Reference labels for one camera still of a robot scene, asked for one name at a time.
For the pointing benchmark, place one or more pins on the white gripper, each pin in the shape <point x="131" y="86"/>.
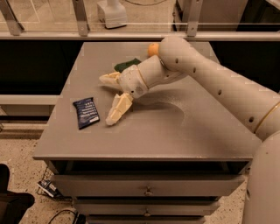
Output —
<point x="131" y="80"/>

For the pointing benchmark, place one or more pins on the dark blue snack packet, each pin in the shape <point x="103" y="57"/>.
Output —
<point x="87" y="113"/>

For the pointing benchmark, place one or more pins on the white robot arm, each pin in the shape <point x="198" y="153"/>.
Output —
<point x="255" y="106"/>

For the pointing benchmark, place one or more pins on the green and yellow sponge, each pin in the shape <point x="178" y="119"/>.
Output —
<point x="124" y="65"/>

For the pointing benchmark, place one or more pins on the orange fruit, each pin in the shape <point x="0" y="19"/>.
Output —
<point x="153" y="49"/>

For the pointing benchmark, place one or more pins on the grey drawer cabinet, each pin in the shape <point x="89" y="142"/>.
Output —
<point x="174" y="129"/>

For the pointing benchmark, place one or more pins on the top grey drawer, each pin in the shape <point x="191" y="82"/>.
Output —
<point x="146" y="185"/>

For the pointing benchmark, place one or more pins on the grey drawer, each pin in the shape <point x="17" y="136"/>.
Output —
<point x="145" y="207"/>
<point x="146" y="185"/>

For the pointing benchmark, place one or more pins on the small blue floor device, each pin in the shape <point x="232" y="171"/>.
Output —
<point x="47" y="187"/>

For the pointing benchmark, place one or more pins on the black chair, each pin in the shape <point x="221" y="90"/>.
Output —
<point x="13" y="205"/>

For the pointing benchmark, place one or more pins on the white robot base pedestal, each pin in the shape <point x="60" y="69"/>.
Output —
<point x="112" y="13"/>

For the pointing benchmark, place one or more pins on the metal railing frame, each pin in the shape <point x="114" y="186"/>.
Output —
<point x="195" y="20"/>

